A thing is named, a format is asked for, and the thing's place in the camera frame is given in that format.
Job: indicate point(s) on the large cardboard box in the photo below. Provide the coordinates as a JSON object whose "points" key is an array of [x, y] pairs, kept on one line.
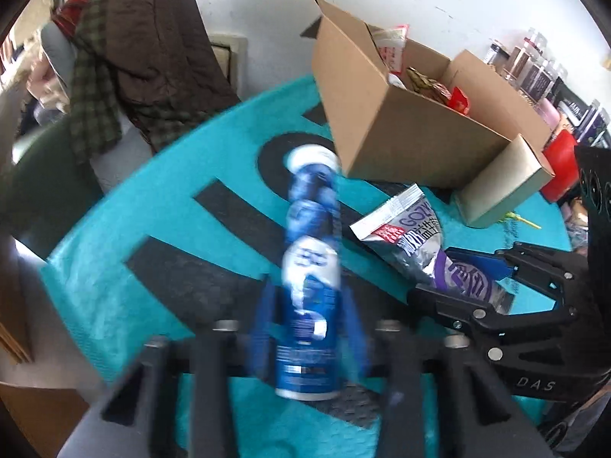
{"points": [[405, 143]]}

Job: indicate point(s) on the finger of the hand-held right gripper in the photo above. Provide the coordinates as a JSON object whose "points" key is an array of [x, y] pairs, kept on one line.
{"points": [[444, 305], [477, 260]]}

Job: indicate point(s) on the brown gold cereal packet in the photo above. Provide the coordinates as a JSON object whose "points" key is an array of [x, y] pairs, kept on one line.
{"points": [[425, 86]]}

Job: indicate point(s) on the tall clear jar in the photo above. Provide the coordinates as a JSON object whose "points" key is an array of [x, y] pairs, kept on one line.
{"points": [[525, 57]]}

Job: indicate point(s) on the blue tube with white cap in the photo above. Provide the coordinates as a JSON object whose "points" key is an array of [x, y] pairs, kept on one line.
{"points": [[310, 272]]}

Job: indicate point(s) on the brown jacket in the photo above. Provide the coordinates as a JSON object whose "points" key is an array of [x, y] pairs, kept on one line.
{"points": [[162, 47]]}

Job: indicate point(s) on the pink lid container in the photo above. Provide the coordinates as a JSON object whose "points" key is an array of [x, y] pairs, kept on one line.
{"points": [[549, 114]]}

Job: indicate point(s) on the yellow lollipop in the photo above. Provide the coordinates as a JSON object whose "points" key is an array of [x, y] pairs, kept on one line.
{"points": [[515, 216]]}

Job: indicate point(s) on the purple white snack packet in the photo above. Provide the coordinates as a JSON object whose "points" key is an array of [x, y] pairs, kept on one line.
{"points": [[415, 243]]}

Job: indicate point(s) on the red plaid garment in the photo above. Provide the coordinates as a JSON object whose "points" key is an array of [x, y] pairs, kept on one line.
{"points": [[76, 9]]}

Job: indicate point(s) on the green plaid shirt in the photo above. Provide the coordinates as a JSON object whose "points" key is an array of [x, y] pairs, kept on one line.
{"points": [[95, 90]]}

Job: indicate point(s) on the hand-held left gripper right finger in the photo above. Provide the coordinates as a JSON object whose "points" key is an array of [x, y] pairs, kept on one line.
{"points": [[355, 343]]}

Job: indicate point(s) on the small gold carton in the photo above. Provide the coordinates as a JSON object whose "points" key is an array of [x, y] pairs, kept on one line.
{"points": [[496, 186]]}

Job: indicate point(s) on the large red snack packet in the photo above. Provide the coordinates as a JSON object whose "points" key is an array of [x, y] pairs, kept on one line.
{"points": [[391, 47]]}

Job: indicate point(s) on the teal table mat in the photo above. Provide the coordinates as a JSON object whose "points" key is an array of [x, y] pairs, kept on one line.
{"points": [[143, 305]]}

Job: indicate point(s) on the pink printed cloth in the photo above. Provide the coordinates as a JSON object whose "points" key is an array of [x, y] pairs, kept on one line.
{"points": [[575, 222]]}

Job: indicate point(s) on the green armchair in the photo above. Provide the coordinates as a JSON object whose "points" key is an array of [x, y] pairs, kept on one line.
{"points": [[43, 186]]}

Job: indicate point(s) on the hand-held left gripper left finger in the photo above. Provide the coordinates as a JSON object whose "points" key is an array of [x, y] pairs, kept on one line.
{"points": [[265, 338]]}

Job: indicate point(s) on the red container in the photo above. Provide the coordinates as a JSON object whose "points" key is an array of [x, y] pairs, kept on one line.
{"points": [[561, 162]]}

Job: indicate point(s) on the small red yellow snack packet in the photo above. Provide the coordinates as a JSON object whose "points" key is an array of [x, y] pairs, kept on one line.
{"points": [[459, 100]]}

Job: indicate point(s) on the white grey printed snack packet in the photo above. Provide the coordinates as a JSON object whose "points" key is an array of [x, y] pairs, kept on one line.
{"points": [[397, 81]]}

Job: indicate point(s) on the beige wall panel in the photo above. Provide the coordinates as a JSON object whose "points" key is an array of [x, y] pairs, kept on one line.
{"points": [[231, 67]]}

